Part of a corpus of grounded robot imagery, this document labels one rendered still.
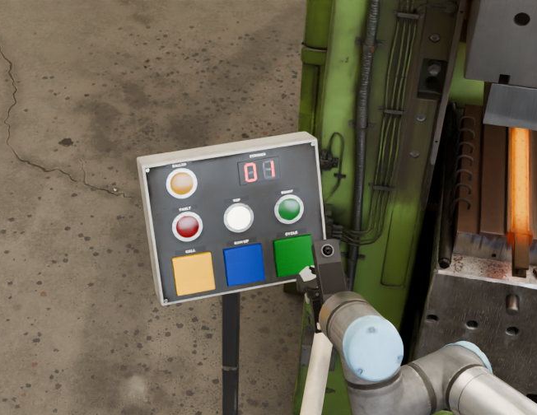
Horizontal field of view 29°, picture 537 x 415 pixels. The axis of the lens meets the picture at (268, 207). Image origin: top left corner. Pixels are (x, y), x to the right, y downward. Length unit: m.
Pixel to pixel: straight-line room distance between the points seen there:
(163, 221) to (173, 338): 1.25
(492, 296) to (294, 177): 0.51
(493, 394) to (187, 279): 0.66
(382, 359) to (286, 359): 1.53
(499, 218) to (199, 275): 0.64
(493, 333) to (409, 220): 0.31
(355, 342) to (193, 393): 1.50
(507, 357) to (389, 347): 0.79
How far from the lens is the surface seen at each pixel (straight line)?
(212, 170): 1.94
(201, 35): 4.29
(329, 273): 1.76
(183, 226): 1.95
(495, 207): 2.21
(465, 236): 2.16
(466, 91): 2.52
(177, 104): 3.94
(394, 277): 2.48
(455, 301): 2.22
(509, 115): 1.95
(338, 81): 2.10
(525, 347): 2.33
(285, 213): 1.99
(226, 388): 2.52
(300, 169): 1.98
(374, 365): 1.60
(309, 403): 2.26
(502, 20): 1.82
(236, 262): 1.99
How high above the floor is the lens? 2.50
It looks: 45 degrees down
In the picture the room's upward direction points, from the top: 3 degrees clockwise
